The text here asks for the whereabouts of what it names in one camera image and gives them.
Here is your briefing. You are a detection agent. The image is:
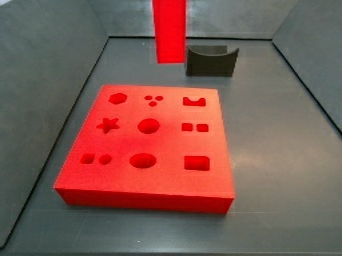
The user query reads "red shape sorter board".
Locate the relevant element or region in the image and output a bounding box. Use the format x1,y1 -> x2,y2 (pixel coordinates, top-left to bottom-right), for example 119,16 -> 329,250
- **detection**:
53,85 -> 235,214

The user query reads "dark grey arch block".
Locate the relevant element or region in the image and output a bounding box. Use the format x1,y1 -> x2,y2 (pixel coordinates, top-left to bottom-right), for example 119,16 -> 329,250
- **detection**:
186,45 -> 239,77

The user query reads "red rectangular gripper finger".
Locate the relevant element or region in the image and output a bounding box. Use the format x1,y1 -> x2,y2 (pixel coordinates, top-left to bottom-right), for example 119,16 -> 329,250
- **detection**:
152,0 -> 187,64

